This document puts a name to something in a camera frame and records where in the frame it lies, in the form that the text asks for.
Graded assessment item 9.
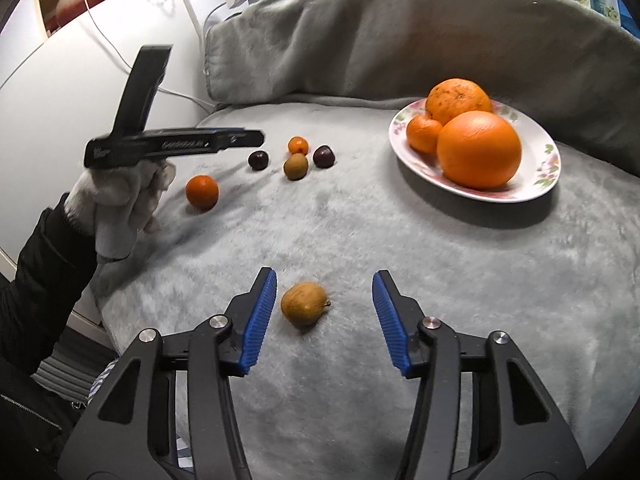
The small front mandarin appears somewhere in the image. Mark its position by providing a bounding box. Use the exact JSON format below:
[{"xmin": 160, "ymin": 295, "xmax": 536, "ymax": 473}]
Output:
[{"xmin": 184, "ymin": 174, "xmax": 219, "ymax": 210}]

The dark plum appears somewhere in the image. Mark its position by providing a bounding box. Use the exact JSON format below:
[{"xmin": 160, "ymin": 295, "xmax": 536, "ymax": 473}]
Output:
[
  {"xmin": 312, "ymin": 145, "xmax": 335, "ymax": 169},
  {"xmin": 247, "ymin": 150, "xmax": 270, "ymax": 171}
]

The tiny back mandarin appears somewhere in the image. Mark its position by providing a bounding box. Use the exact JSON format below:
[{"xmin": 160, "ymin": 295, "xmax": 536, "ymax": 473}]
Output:
[{"xmin": 288, "ymin": 136, "xmax": 309, "ymax": 156}]

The brown longan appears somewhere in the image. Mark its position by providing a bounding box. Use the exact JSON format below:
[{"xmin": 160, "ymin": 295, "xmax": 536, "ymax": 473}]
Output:
[
  {"xmin": 283, "ymin": 153, "xmax": 308, "ymax": 181},
  {"xmin": 281, "ymin": 282, "xmax": 331, "ymax": 327}
]

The brown longan front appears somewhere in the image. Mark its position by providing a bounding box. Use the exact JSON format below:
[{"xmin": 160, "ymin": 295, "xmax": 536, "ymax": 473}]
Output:
[{"xmin": 281, "ymin": 282, "xmax": 331, "ymax": 327}]

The large smooth orange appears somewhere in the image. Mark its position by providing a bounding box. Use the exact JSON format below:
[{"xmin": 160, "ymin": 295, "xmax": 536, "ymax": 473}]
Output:
[{"xmin": 436, "ymin": 110, "xmax": 522, "ymax": 190}]

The mandarin with stem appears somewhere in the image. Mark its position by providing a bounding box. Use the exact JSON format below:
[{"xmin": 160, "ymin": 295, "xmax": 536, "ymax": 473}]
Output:
[{"xmin": 406, "ymin": 115, "xmax": 442, "ymax": 155}]

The large speckled orange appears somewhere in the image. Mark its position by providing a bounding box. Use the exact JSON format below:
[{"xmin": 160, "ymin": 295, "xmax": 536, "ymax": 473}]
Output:
[{"xmin": 424, "ymin": 78, "xmax": 494, "ymax": 125}]

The black sleeved left forearm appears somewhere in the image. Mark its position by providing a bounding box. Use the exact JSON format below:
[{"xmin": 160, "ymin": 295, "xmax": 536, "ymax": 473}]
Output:
[{"xmin": 1, "ymin": 195, "xmax": 96, "ymax": 479}]

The white gloved left hand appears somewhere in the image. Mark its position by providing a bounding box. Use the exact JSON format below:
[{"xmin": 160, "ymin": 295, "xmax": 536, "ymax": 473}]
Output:
[{"xmin": 64, "ymin": 159, "xmax": 176, "ymax": 262}]

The floral white plate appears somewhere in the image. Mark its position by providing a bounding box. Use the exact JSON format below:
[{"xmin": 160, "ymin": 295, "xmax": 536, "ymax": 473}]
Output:
[{"xmin": 388, "ymin": 98, "xmax": 562, "ymax": 204}]

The white power cable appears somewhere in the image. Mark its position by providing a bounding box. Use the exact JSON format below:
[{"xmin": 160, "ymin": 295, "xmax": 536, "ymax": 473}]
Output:
[{"xmin": 74, "ymin": 0, "xmax": 216, "ymax": 111}]

